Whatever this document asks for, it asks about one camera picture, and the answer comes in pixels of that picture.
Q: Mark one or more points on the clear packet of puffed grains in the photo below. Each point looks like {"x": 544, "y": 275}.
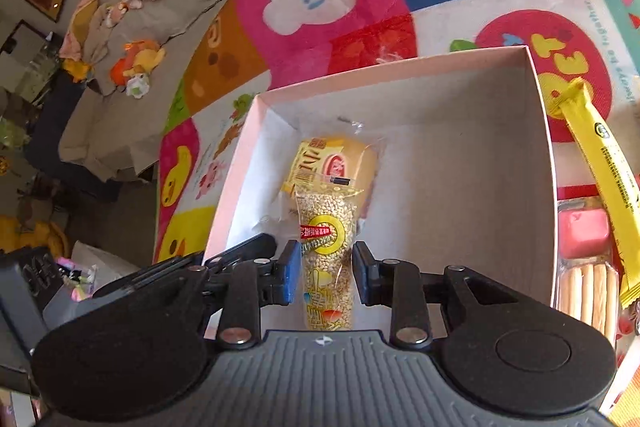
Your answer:
{"x": 325, "y": 217}

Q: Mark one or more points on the pink cardboard box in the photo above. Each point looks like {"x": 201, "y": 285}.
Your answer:
{"x": 450, "y": 167}

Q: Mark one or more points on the small white toy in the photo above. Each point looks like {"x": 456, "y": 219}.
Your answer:
{"x": 137, "y": 87}

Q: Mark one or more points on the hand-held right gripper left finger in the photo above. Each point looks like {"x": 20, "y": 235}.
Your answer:
{"x": 289, "y": 274}

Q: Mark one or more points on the biscuit sticks snack tray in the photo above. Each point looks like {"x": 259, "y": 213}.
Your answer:
{"x": 582, "y": 227}

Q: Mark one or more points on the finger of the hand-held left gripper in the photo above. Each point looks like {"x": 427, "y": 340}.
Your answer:
{"x": 250, "y": 248}

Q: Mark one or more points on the beige pink cloth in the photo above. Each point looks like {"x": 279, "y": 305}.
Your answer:
{"x": 85, "y": 27}

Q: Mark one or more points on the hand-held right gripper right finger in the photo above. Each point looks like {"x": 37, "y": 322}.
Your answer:
{"x": 364, "y": 277}

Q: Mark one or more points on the orange plush toy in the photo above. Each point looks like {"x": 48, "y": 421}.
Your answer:
{"x": 135, "y": 59}

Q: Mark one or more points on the yellow bread packet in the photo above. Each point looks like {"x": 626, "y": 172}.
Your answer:
{"x": 345, "y": 167}

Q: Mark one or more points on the yellow stick snack packet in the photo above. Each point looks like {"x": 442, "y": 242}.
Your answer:
{"x": 605, "y": 157}

